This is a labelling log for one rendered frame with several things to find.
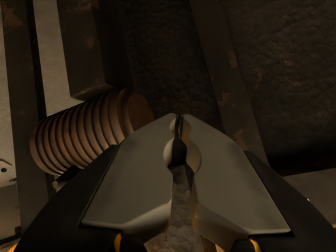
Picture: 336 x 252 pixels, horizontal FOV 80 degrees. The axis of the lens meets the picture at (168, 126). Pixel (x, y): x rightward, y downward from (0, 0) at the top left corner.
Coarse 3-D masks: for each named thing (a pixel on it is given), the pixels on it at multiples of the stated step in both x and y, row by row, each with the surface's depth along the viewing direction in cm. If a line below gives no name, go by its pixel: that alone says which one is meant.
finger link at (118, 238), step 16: (112, 144) 9; (96, 160) 8; (80, 176) 7; (96, 176) 8; (64, 192) 7; (80, 192) 7; (48, 208) 6; (64, 208) 6; (80, 208) 6; (32, 224) 6; (48, 224) 6; (64, 224) 6; (80, 224) 6; (32, 240) 5; (48, 240) 5; (64, 240) 5; (80, 240) 6; (96, 240) 6; (112, 240) 6
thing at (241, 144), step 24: (192, 0) 44; (216, 0) 42; (216, 24) 42; (216, 48) 42; (216, 72) 41; (240, 72) 40; (216, 96) 41; (240, 96) 39; (240, 120) 39; (240, 144) 38
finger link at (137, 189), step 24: (168, 120) 11; (120, 144) 9; (144, 144) 9; (168, 144) 10; (120, 168) 8; (144, 168) 8; (96, 192) 7; (120, 192) 7; (144, 192) 7; (168, 192) 7; (96, 216) 6; (120, 216) 6; (144, 216) 6; (168, 216) 7; (144, 240) 7
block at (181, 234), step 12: (168, 168) 44; (180, 168) 42; (180, 180) 42; (192, 180) 44; (180, 192) 42; (180, 204) 42; (180, 216) 42; (168, 228) 42; (180, 228) 41; (192, 228) 40; (168, 240) 42; (180, 240) 41; (192, 240) 40; (204, 240) 41
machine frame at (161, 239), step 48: (144, 0) 62; (240, 0) 51; (288, 0) 47; (144, 48) 60; (192, 48) 55; (240, 48) 50; (288, 48) 46; (144, 96) 59; (192, 96) 54; (288, 96) 45; (288, 144) 45
